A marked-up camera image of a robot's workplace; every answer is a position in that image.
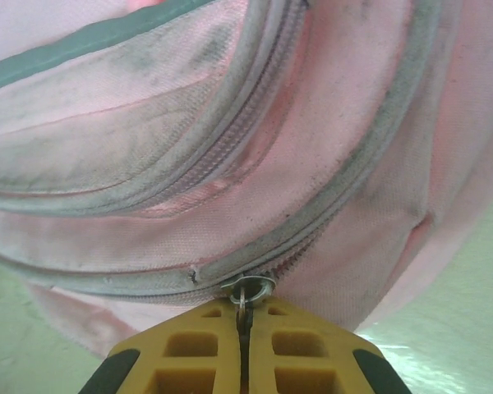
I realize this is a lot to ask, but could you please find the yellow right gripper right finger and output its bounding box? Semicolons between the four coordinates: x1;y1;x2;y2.
246;295;408;394

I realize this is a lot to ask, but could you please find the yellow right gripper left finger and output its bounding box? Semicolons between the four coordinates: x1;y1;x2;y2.
80;297;247;394

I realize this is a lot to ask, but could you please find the pink student backpack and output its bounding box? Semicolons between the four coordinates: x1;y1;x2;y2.
0;0;493;358

